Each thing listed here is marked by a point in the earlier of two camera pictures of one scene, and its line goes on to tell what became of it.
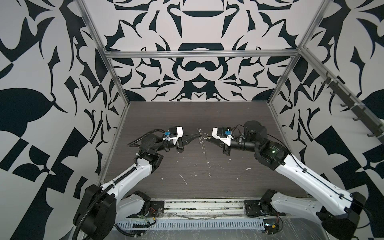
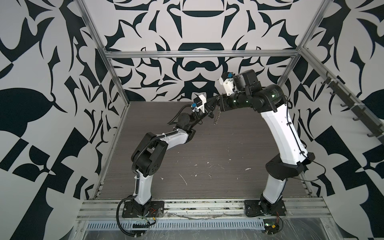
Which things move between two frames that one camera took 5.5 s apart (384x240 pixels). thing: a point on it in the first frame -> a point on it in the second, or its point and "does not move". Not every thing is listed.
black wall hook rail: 357,107 does not move
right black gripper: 227,148 -> 223,104
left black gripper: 182,141 -> 208,108
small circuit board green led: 271,226 does not move
